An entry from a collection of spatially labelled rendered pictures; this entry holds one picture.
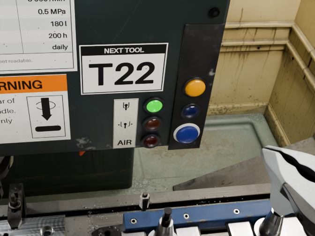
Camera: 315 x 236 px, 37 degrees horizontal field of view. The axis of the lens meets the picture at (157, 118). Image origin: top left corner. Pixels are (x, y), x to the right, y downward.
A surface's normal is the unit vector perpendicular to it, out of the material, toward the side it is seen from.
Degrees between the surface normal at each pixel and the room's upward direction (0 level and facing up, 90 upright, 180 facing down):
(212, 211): 0
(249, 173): 26
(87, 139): 90
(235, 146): 0
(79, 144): 90
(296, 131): 90
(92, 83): 90
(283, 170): 0
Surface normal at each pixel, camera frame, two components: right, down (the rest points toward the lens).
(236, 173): -0.29, -0.63
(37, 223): 0.08, -0.73
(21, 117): 0.16, 0.69
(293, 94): -0.98, 0.05
